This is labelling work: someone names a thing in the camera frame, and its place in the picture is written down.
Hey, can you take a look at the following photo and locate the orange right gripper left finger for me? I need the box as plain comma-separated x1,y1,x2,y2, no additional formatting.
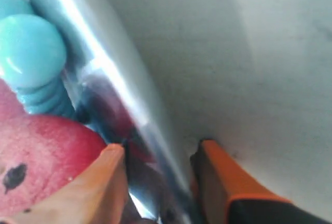
10,144,129,224

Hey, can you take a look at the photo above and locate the red apple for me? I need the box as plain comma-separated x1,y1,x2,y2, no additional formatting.
1,82,106,216

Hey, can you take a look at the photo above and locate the teal bone toy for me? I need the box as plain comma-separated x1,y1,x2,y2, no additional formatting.
1,0,84,120

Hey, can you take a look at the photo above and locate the silver metal tray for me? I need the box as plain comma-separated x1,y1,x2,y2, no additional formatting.
25,0,205,224

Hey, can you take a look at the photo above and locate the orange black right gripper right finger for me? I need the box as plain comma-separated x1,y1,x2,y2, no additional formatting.
190,139,327,223

